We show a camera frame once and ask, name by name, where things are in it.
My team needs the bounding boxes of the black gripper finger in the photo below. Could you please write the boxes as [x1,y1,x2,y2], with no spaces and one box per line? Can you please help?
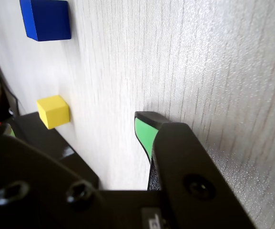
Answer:
[134,111,256,229]
[0,123,109,229]

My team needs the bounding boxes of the yellow wooden cube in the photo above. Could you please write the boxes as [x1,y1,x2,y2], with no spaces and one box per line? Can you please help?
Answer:
[36,94,71,130]

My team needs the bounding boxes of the blue wooden cube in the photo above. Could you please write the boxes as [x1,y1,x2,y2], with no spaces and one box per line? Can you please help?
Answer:
[19,0,71,42]

